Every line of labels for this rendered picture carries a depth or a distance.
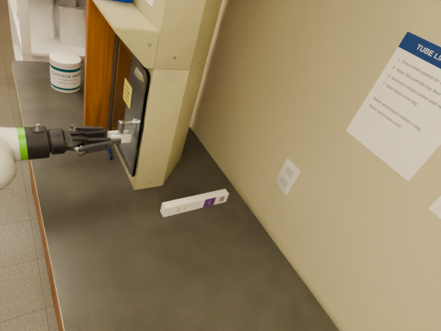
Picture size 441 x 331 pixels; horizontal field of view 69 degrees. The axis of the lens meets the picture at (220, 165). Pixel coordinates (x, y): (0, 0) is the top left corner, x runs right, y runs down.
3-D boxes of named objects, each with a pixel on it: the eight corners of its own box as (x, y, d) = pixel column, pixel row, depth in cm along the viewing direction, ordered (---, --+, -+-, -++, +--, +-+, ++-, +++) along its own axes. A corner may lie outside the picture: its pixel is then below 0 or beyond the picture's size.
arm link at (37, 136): (25, 148, 95) (29, 169, 90) (21, 115, 88) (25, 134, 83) (48, 146, 99) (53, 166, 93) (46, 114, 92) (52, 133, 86)
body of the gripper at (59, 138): (50, 140, 88) (86, 138, 93) (46, 122, 93) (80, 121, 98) (52, 161, 92) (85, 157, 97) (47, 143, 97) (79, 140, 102)
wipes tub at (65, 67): (77, 80, 163) (77, 51, 154) (83, 93, 155) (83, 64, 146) (48, 79, 156) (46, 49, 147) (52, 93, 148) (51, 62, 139)
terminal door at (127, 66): (110, 129, 131) (119, 31, 107) (134, 178, 113) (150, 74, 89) (108, 129, 131) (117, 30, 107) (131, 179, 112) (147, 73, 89)
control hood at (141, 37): (119, 23, 107) (123, -9, 101) (154, 69, 87) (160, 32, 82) (83, 20, 101) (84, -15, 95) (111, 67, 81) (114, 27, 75)
